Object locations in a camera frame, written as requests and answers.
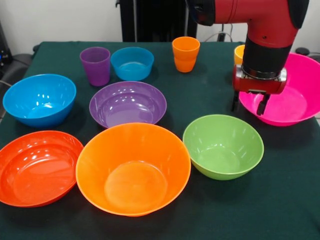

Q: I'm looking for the dark green table cloth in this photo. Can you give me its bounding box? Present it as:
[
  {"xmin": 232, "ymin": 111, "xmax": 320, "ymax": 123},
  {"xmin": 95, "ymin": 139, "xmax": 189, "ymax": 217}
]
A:
[{"xmin": 0, "ymin": 41, "xmax": 320, "ymax": 240}]

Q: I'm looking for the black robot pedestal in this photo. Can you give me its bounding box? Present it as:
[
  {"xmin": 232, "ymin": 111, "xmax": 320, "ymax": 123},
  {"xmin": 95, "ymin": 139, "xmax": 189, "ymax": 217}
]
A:
[{"xmin": 119, "ymin": 0, "xmax": 198, "ymax": 43}]

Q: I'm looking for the small blue bowl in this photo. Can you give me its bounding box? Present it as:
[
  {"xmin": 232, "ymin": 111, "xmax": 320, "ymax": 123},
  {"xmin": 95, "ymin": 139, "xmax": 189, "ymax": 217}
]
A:
[{"xmin": 110, "ymin": 46, "xmax": 155, "ymax": 82}]

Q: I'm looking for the yellow cup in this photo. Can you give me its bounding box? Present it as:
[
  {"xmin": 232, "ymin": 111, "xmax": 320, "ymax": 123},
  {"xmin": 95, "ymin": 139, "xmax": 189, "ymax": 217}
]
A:
[{"xmin": 233, "ymin": 44, "xmax": 246, "ymax": 66}]

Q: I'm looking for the orange cup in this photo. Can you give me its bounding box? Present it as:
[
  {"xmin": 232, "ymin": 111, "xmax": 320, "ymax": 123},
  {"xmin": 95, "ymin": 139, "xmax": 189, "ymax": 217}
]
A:
[{"xmin": 171, "ymin": 36, "xmax": 201, "ymax": 74}]

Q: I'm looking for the purple bowl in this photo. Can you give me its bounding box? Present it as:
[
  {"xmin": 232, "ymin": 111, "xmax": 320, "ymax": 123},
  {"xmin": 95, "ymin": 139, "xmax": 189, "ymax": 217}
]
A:
[{"xmin": 89, "ymin": 80, "xmax": 168, "ymax": 129}]

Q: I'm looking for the black wall cable with plug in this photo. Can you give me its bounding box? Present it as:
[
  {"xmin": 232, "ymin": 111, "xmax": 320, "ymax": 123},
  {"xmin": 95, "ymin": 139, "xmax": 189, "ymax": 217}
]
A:
[{"xmin": 216, "ymin": 23, "xmax": 235, "ymax": 43}]

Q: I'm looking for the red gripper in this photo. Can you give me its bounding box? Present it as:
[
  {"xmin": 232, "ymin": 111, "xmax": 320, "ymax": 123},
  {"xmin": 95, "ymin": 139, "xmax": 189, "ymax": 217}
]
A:
[{"xmin": 230, "ymin": 64, "xmax": 288, "ymax": 117}]

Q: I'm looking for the black equipment box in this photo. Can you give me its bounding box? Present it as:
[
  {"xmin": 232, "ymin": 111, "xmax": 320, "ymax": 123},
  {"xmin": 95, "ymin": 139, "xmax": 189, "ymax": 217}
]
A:
[{"xmin": 0, "ymin": 19, "xmax": 13, "ymax": 73}]

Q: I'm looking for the red bowl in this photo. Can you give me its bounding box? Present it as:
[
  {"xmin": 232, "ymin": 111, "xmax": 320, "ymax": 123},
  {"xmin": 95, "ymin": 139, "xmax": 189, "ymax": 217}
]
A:
[{"xmin": 0, "ymin": 130, "xmax": 85, "ymax": 208}]

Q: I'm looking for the large blue bowl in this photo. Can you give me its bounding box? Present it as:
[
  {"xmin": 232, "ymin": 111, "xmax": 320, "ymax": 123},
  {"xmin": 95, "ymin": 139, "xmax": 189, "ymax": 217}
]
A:
[{"xmin": 2, "ymin": 73, "xmax": 77, "ymax": 129}]

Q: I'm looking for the pink bowl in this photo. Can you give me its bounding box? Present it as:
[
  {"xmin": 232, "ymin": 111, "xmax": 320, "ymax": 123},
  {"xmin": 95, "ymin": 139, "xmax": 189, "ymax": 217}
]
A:
[{"xmin": 238, "ymin": 52, "xmax": 320, "ymax": 127}]

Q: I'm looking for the large orange bowl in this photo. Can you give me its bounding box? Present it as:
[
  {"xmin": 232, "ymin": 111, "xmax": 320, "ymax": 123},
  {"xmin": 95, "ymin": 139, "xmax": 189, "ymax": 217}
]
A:
[{"xmin": 75, "ymin": 122, "xmax": 192, "ymax": 217}]

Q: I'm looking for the purple cup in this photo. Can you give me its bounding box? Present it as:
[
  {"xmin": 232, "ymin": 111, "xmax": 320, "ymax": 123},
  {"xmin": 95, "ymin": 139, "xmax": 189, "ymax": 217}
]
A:
[{"xmin": 79, "ymin": 46, "xmax": 111, "ymax": 87}]

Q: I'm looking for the green bowl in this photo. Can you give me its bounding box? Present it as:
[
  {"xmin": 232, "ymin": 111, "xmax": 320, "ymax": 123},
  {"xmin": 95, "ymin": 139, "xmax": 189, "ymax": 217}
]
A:
[{"xmin": 182, "ymin": 114, "xmax": 265, "ymax": 181}]

